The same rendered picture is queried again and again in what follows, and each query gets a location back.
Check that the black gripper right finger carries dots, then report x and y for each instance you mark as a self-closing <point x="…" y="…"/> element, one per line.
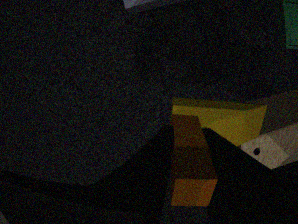
<point x="247" y="192"/>

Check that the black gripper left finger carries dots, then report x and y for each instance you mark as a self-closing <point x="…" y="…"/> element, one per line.
<point x="131" y="194"/>

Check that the green tray floor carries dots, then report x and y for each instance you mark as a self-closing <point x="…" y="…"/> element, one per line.
<point x="292" y="23"/>

